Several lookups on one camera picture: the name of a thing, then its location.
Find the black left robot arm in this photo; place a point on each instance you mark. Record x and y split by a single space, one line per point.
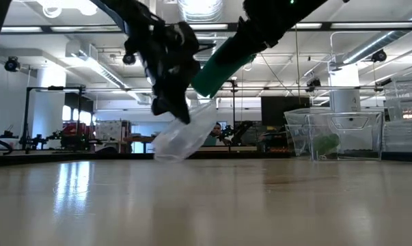
123 10

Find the teal green elastic bandage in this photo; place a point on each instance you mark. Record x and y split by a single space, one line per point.
212 78

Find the clear plastic container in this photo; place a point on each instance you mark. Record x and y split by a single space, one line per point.
356 136

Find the person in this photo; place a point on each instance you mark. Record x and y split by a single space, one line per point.
216 133

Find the black wall screen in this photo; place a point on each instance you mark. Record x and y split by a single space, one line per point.
284 111

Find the black frame workstation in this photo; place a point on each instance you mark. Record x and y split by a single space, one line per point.
55 88

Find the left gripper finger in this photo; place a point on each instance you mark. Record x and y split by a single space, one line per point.
159 107
180 111

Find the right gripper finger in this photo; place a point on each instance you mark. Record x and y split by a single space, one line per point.
238 51

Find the clear stacked plastic drawers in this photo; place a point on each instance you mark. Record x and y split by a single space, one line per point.
404 133

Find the background robot workstation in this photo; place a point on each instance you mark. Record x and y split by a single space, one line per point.
240 131

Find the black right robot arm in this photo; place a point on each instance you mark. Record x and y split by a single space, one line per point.
277 13

